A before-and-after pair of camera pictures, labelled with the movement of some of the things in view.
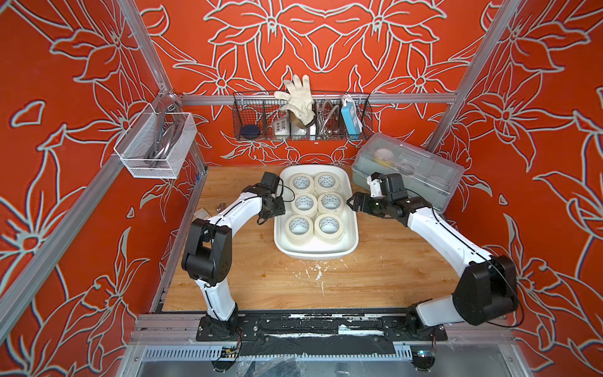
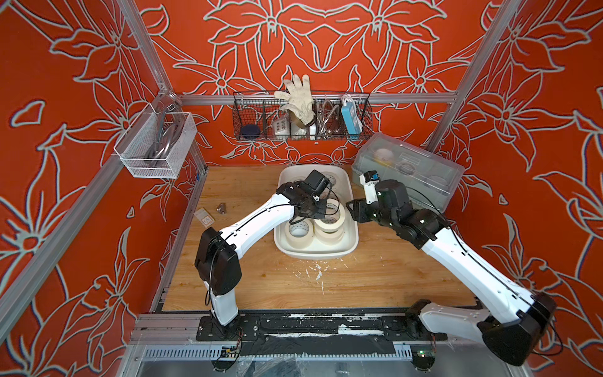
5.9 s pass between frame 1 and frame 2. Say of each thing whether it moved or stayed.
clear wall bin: stayed
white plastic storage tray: stayed
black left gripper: moved
